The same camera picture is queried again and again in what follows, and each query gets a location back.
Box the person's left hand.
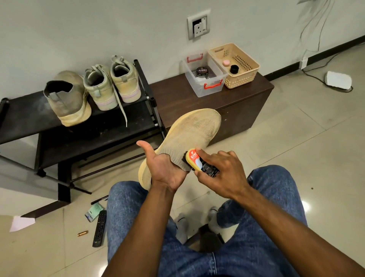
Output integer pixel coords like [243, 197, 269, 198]
[136, 140, 188, 194]

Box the person's right hand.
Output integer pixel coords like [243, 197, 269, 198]
[194, 150, 251, 201]

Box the black orange shoe brush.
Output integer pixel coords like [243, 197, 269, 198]
[184, 148, 220, 178]

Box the worn tan slip-on shoe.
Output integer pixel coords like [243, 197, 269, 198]
[137, 108, 222, 190]
[43, 70, 92, 127]

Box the clear plastic storage box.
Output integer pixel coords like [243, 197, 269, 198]
[181, 53, 228, 98]

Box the pale green lace-up shoe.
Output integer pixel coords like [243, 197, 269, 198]
[83, 64, 129, 127]
[109, 55, 142, 104]

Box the beige plastic basket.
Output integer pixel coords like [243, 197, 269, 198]
[208, 43, 261, 89]

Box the person's left forearm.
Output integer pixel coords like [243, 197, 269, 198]
[102, 185, 178, 277]

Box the person's right forearm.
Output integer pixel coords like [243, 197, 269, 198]
[235, 185, 365, 277]

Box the person's right leg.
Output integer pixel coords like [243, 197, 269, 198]
[210, 165, 309, 277]

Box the person's leg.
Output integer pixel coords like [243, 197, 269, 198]
[106, 180, 220, 277]
[210, 165, 309, 277]

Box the person's left leg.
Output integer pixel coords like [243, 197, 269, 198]
[106, 180, 220, 277]

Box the dark brown wooden cabinet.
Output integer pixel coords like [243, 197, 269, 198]
[149, 71, 275, 143]

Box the black stool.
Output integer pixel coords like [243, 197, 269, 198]
[185, 224, 224, 253]

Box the black pen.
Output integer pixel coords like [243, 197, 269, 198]
[90, 194, 109, 205]

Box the green paper packet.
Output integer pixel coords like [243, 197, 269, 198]
[85, 202, 105, 223]

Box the black remote control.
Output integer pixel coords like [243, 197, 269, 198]
[93, 209, 107, 248]

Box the black metal shoe rack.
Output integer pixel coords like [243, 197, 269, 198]
[0, 59, 167, 219]

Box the white router box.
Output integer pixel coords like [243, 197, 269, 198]
[324, 71, 354, 92]

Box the white paper sheet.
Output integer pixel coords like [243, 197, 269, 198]
[9, 215, 36, 232]

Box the white cable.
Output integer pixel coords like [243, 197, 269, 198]
[298, 0, 353, 94]

